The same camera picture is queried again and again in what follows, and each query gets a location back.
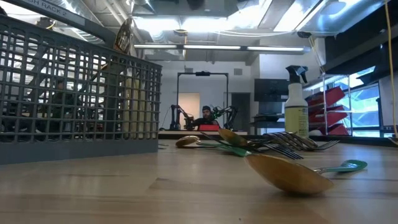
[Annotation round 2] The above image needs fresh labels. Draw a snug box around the knife with cream handle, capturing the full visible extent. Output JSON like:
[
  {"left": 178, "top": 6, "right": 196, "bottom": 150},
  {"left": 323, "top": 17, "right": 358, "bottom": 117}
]
[
  {"left": 127, "top": 46, "right": 140, "bottom": 140},
  {"left": 123, "top": 79, "right": 131, "bottom": 140},
  {"left": 138, "top": 90, "right": 149, "bottom": 140}
]

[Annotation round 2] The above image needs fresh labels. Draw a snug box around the gold spoon green handle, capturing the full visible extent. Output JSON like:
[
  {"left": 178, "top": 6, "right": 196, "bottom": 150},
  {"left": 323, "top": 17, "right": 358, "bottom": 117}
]
[
  {"left": 244, "top": 154, "right": 368, "bottom": 195},
  {"left": 113, "top": 17, "right": 135, "bottom": 56}
]

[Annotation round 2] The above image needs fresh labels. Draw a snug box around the grey silverware rack basket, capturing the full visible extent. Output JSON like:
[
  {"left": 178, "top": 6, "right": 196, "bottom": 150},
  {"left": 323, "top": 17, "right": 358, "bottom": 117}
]
[{"left": 0, "top": 0, "right": 163, "bottom": 166}]

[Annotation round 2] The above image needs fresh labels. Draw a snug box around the person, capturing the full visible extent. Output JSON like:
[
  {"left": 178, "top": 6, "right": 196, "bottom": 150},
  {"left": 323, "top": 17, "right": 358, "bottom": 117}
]
[{"left": 192, "top": 105, "right": 220, "bottom": 131}]

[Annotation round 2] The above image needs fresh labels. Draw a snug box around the dark door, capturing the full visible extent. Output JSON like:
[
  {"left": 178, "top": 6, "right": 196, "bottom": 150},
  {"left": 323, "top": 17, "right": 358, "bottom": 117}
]
[{"left": 231, "top": 92, "right": 251, "bottom": 124}]

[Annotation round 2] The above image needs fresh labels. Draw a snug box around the long ceiling light strip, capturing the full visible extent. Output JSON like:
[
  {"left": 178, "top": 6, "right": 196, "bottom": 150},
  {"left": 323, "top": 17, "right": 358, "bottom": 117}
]
[{"left": 133, "top": 43, "right": 312, "bottom": 54}]

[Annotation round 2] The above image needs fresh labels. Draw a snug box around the dark equipment cart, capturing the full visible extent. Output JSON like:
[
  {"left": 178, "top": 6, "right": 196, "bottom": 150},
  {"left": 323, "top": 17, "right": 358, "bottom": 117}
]
[{"left": 252, "top": 113, "right": 286, "bottom": 135}]

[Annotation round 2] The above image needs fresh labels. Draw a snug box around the white spray bottle yellow label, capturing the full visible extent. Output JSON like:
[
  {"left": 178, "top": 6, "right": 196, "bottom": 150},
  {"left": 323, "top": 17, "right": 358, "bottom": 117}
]
[{"left": 284, "top": 65, "right": 310, "bottom": 142}]

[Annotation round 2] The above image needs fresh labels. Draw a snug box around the red storage bin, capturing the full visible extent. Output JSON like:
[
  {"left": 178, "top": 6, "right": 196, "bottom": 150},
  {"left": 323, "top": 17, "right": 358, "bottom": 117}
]
[
  {"left": 308, "top": 105, "right": 348, "bottom": 126},
  {"left": 320, "top": 123, "right": 349, "bottom": 136},
  {"left": 305, "top": 86, "right": 346, "bottom": 108}
]

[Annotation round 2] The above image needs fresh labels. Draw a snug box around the black background rig frame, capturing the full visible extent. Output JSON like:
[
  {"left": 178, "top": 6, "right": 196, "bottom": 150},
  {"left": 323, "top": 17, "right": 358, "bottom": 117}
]
[{"left": 176, "top": 70, "right": 230, "bottom": 131}]

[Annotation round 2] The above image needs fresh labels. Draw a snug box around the black wall monitor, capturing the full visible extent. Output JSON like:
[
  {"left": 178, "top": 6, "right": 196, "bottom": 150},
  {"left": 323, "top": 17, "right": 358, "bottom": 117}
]
[{"left": 254, "top": 78, "right": 290, "bottom": 103}]

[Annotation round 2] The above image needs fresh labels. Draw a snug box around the metal shelf frame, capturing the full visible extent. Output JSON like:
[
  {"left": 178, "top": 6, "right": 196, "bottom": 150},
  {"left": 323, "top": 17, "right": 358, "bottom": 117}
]
[{"left": 322, "top": 73, "right": 354, "bottom": 137}]

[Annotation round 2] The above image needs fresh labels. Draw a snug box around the silver ceiling duct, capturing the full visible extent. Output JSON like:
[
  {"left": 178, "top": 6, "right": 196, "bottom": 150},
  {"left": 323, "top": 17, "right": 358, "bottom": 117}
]
[{"left": 300, "top": 0, "right": 388, "bottom": 35}]

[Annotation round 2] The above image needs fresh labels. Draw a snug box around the black cable reel yellow cord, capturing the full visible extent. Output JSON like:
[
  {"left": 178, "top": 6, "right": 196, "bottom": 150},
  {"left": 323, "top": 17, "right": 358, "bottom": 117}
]
[{"left": 35, "top": 17, "right": 57, "bottom": 30}]

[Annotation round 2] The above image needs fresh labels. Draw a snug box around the yellow hanging cord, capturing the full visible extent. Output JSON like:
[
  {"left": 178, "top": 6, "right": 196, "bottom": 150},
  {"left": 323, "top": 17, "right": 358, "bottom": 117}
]
[{"left": 384, "top": 0, "right": 398, "bottom": 146}]

